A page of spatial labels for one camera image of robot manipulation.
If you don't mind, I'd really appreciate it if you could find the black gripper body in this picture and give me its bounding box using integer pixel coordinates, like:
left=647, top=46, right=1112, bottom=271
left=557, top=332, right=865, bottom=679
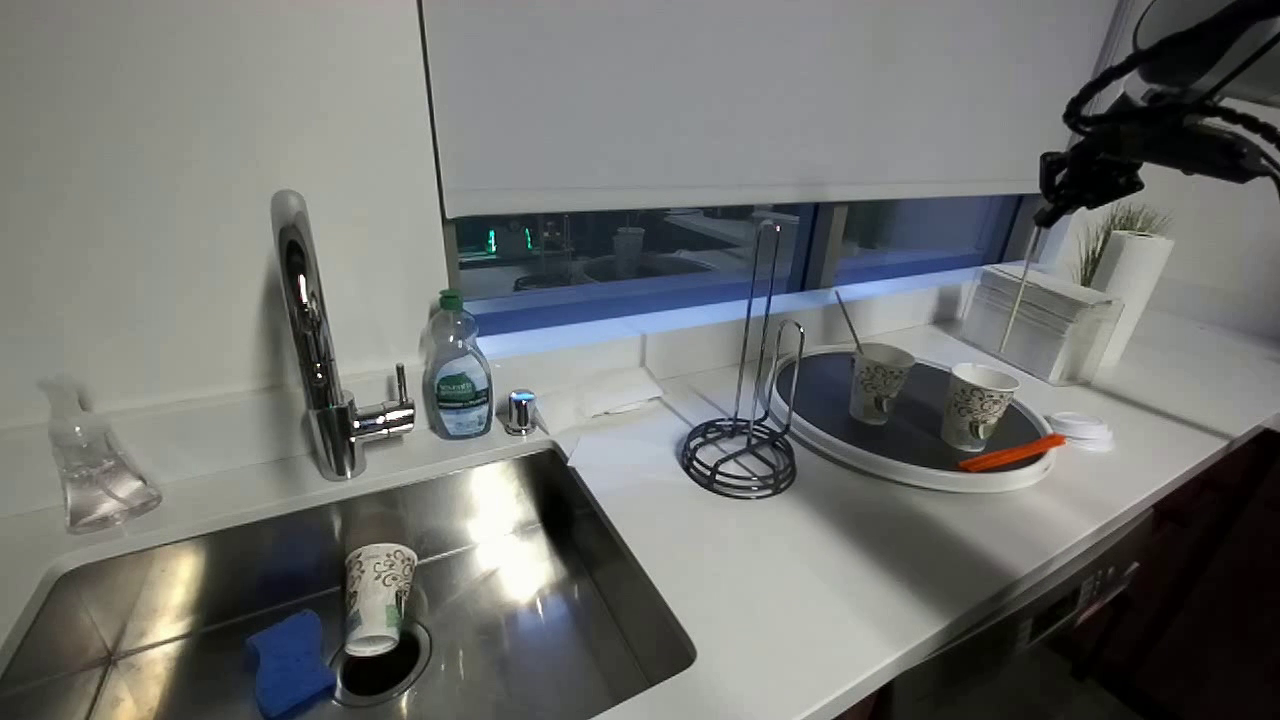
left=1033, top=90, right=1280, bottom=229

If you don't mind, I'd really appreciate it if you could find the patterned paper cup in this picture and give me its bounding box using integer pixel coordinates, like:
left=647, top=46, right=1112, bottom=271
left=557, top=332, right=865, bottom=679
left=940, top=363, right=1016, bottom=451
left=849, top=342, right=917, bottom=425

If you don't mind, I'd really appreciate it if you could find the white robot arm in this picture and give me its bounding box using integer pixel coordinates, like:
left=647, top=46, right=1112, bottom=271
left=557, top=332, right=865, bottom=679
left=1036, top=0, right=1280, bottom=229

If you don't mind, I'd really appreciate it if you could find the paper cup in sink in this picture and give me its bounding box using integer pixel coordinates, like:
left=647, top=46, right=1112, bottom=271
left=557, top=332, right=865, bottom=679
left=345, top=545, right=415, bottom=660

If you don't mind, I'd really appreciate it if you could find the white napkin box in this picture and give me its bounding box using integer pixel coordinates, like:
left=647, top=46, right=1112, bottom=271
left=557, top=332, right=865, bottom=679
left=960, top=263, right=1110, bottom=385

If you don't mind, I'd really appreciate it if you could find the orange stick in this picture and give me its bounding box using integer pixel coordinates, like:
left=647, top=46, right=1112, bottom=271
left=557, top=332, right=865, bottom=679
left=960, top=433, right=1065, bottom=473

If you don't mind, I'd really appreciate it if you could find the round black white tray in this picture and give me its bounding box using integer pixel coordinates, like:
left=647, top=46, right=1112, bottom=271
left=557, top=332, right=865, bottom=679
left=770, top=347, right=1052, bottom=496

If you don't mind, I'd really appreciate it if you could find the white roller blind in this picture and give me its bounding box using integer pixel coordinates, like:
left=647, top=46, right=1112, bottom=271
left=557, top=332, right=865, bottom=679
left=424, top=0, right=1117, bottom=217

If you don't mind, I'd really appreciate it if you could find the small chrome knob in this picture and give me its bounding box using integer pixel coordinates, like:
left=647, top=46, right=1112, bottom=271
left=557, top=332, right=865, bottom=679
left=501, top=387, right=539, bottom=437

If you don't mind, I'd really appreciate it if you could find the green dish soap bottle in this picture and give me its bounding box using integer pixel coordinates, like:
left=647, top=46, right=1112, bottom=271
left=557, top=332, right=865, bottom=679
left=420, top=286, right=493, bottom=440

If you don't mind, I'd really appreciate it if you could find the stainless steel sink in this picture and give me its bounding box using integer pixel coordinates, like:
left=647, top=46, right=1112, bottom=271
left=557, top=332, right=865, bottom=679
left=0, top=448, right=696, bottom=720

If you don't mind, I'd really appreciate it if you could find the chrome faucet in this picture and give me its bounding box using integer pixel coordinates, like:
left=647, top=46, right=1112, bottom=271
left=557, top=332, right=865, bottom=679
left=274, top=186, right=415, bottom=478

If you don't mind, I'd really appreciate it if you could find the blue sponge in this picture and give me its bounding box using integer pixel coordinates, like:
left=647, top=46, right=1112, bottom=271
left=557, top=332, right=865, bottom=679
left=248, top=607, right=338, bottom=720

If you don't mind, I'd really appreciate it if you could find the clear glass carafe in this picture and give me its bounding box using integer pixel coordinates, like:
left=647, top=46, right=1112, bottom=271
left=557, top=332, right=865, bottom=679
left=41, top=379, right=159, bottom=536

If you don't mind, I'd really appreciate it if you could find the black wire paper towel holder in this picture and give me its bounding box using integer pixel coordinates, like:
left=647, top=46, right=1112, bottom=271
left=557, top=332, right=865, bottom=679
left=678, top=217, right=810, bottom=501

